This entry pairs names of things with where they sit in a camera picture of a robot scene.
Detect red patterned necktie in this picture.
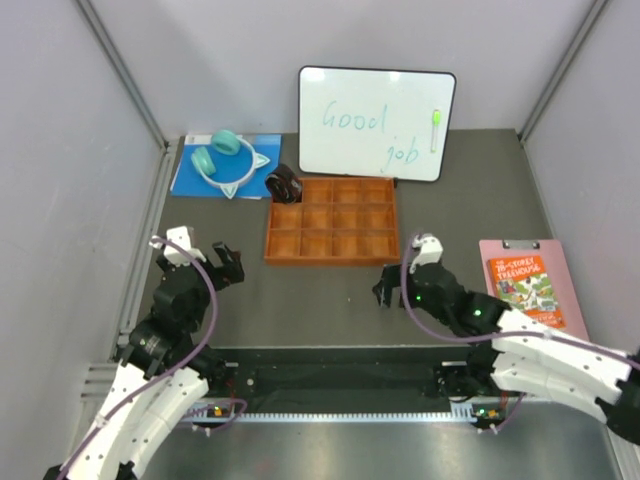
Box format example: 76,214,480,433
265,164,303,204

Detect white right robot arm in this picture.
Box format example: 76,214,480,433
372,263,639,444

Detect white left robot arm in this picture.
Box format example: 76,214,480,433
45,237,245,479

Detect pink clipboard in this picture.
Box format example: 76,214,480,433
479,239,589,340

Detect orange wooden compartment tray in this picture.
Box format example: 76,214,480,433
264,176,400,267

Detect orange treehouse book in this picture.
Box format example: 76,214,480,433
488,255,566,329

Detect blue folder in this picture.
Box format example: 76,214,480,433
170,130,282,199

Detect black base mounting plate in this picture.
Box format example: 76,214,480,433
212,346,498,402

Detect teal cat-ear headphones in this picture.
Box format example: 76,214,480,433
186,130,271,200

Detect green whiteboard marker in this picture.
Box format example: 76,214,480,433
430,109,441,153

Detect white dry-erase board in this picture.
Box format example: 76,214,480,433
298,66,457,182

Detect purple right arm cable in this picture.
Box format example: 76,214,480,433
401,233,640,436

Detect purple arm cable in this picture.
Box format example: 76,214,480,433
54,237,249,480
401,233,640,436

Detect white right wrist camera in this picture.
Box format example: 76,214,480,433
409,234,444,274

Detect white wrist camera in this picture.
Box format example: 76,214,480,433
149,226,205,266
409,234,444,274

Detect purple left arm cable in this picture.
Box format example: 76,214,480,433
54,237,249,480

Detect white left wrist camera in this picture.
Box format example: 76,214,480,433
149,226,205,266

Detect grey slotted cable duct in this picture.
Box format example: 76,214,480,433
184,403,506,424

